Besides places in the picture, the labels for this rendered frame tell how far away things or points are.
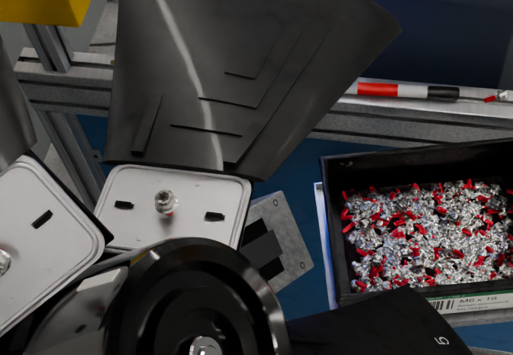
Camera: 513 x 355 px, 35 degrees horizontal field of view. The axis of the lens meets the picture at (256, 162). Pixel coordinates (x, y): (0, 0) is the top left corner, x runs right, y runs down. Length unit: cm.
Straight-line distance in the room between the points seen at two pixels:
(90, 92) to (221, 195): 56
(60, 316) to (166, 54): 22
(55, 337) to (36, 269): 4
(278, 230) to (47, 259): 30
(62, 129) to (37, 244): 71
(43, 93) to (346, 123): 39
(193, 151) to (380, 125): 48
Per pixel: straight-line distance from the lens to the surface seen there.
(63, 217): 40
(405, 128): 95
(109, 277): 38
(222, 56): 55
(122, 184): 50
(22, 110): 39
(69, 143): 114
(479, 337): 153
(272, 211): 67
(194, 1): 59
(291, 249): 68
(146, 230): 47
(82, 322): 38
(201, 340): 40
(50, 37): 97
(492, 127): 95
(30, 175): 40
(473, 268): 86
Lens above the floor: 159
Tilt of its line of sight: 56 degrees down
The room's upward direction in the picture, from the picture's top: 10 degrees counter-clockwise
